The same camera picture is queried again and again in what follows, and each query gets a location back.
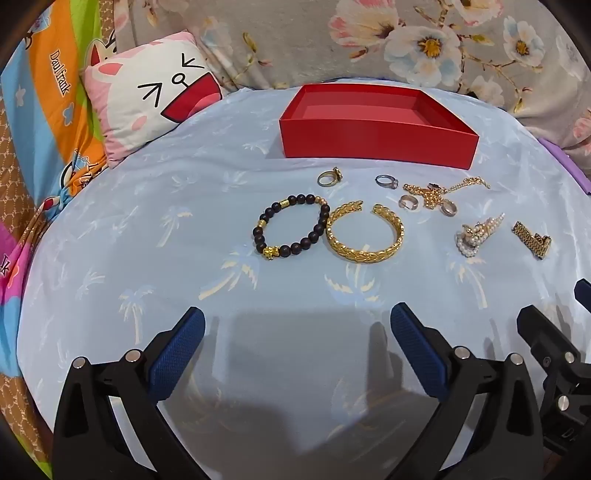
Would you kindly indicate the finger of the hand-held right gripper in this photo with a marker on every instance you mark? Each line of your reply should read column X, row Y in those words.
column 535, row 327
column 584, row 295

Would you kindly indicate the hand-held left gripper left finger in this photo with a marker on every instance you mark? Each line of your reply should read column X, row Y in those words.
column 178, row 350

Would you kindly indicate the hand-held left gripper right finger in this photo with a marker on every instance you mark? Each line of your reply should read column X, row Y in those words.
column 418, row 350

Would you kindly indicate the gold bangle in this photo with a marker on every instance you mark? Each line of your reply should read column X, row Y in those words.
column 364, row 257

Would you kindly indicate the pearl hair clip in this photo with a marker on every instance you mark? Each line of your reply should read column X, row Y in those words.
column 471, row 230

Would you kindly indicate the gold hoop earring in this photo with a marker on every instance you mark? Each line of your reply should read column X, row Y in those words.
column 450, row 212
column 414, row 203

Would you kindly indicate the red cardboard box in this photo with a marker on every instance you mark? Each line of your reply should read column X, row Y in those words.
column 369, row 138

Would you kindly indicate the light blue palm print sheet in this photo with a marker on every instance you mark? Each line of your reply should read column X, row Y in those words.
column 138, row 230

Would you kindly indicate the purple cloth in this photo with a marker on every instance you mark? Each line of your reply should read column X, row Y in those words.
column 570, row 161

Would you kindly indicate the brown patterned cloth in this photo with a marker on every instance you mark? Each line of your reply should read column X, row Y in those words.
column 14, row 194

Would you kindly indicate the cartoon cat face pillow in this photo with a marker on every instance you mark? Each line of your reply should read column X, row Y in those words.
column 138, row 106

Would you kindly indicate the colourful cartoon printed blanket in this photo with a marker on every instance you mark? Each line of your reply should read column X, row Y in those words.
column 51, row 92

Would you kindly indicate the grey floral quilt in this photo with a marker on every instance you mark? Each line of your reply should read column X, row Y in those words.
column 300, row 41

